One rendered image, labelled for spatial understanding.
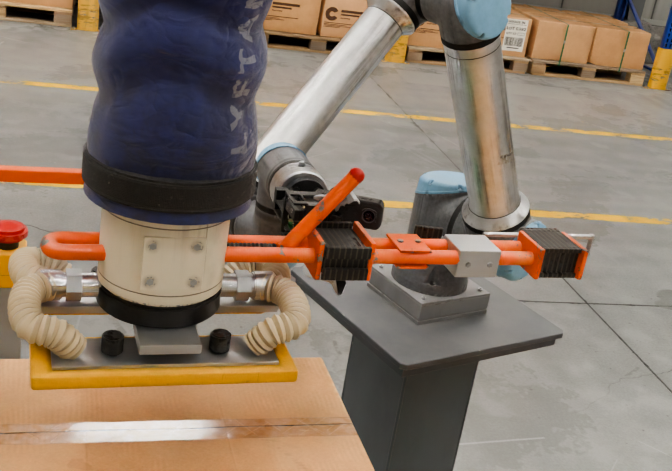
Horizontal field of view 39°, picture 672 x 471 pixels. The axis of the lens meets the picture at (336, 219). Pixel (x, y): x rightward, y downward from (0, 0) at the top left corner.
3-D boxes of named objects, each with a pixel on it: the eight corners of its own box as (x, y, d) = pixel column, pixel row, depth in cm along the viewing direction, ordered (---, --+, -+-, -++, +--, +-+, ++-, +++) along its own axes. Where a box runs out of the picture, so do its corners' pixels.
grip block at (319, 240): (315, 283, 133) (322, 245, 131) (297, 253, 142) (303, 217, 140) (371, 283, 136) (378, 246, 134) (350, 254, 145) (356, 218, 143)
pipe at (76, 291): (30, 357, 117) (32, 316, 115) (28, 268, 139) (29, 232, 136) (297, 352, 128) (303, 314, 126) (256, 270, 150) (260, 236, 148)
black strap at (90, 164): (87, 212, 113) (89, 180, 111) (76, 148, 133) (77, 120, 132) (272, 217, 120) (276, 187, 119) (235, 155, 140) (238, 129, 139)
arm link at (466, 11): (497, 232, 232) (457, -55, 184) (556, 260, 220) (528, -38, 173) (455, 268, 225) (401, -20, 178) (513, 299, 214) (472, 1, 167)
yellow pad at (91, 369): (30, 391, 116) (31, 356, 114) (28, 349, 125) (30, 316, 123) (297, 383, 128) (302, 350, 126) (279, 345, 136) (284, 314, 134)
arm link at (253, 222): (269, 246, 180) (278, 185, 175) (309, 271, 172) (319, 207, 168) (229, 254, 173) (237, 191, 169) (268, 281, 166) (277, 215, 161)
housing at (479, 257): (455, 278, 142) (461, 251, 140) (437, 259, 148) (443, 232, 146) (497, 279, 144) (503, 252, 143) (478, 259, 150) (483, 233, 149)
